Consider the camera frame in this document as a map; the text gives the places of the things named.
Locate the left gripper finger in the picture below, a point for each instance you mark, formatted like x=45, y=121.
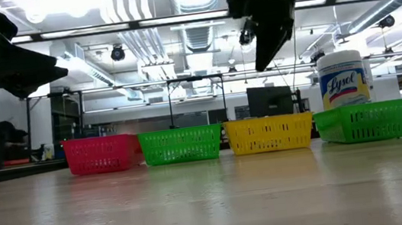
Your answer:
x=31, y=73

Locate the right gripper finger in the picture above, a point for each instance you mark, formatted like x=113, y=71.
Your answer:
x=272, y=48

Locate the black monitor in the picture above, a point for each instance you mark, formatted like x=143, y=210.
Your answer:
x=268, y=100

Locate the dark shelf unit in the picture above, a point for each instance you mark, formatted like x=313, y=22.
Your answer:
x=67, y=121

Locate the Lysol wipes canister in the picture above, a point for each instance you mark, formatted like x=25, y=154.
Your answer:
x=343, y=79

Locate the small white container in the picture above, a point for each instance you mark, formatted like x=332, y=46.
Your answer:
x=49, y=151

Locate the yellow plastic basket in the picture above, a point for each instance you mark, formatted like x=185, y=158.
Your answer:
x=265, y=131

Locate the red plastic basket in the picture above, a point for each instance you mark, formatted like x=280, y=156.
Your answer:
x=102, y=155

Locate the black overhead rig beam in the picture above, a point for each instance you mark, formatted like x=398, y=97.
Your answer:
x=133, y=25

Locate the green plastic basket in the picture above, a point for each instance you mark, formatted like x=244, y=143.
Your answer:
x=367, y=121
x=180, y=146

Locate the black overhead rig camera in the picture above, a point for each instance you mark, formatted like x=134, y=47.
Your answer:
x=245, y=38

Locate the black background table frame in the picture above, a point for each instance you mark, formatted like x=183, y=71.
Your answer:
x=193, y=78
x=29, y=126

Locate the silver ceiling air duct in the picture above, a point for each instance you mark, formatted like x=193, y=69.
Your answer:
x=197, y=38

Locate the black ceiling-hung camera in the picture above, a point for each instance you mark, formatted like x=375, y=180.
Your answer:
x=386, y=21
x=117, y=53

